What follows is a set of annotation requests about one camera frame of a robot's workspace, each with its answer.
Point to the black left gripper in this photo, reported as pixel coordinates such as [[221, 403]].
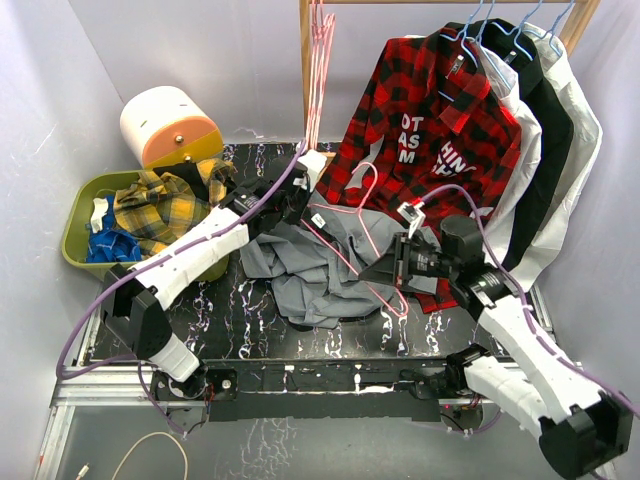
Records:
[[304, 193]]

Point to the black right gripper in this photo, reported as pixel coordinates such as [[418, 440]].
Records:
[[392, 269]]

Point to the pink wire hanger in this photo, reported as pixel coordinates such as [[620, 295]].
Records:
[[400, 314]]

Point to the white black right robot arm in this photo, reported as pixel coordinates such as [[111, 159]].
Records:
[[577, 424]]

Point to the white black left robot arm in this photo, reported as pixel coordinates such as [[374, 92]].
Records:
[[137, 298]]

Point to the yellow plaid shirt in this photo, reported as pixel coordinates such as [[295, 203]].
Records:
[[158, 210]]

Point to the red black plaid shirt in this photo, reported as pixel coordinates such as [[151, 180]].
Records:
[[422, 130]]

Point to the light grey white shirt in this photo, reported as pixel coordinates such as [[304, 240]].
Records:
[[584, 149]]

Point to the white orange cylinder container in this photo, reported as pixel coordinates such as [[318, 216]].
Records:
[[163, 126]]

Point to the pink hangers bundle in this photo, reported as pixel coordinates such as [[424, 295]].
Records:
[[316, 34]]

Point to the blue cloth in basket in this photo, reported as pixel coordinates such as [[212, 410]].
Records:
[[112, 244]]

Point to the white cloth in basket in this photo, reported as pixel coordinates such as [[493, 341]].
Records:
[[100, 209]]

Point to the wooden clothes rack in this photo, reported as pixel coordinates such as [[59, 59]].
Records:
[[569, 27]]

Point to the olive green laundry basket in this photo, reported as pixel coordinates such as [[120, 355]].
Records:
[[76, 234]]

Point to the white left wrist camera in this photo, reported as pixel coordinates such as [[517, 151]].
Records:
[[315, 164]]

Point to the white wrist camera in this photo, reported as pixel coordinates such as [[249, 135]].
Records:
[[315, 164], [413, 214]]

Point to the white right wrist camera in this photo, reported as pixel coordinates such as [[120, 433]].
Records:
[[413, 214]]

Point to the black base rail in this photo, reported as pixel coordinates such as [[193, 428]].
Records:
[[410, 388]]

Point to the aluminium frame rail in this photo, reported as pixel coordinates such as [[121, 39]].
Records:
[[103, 425]]

